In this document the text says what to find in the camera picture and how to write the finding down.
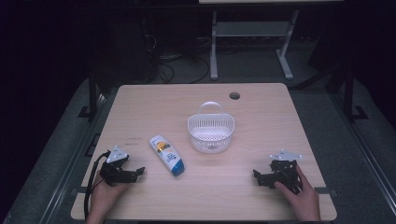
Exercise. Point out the metal floor rail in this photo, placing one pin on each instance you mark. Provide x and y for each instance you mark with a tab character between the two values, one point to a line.
364	152
71	161

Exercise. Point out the person's right hand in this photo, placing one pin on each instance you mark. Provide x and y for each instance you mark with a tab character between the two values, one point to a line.
303	200

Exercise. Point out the white bottle with blue cap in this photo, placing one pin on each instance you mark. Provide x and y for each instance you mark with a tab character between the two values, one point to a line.
166	155

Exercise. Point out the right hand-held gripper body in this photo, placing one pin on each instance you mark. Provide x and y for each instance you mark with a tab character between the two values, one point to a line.
285	171

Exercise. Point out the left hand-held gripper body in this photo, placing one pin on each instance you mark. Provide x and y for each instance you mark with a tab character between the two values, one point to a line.
113	169

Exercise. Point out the white metal desk frame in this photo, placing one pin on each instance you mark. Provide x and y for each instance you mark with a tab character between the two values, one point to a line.
250	29

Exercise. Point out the black metal stand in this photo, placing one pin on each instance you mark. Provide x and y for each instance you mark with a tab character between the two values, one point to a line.
92	93
349	93

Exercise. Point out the dark tape strip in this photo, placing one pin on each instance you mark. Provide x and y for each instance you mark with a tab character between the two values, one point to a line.
327	190
77	190

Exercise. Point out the person's left hand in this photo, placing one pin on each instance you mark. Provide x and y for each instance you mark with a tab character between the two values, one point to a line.
106	194

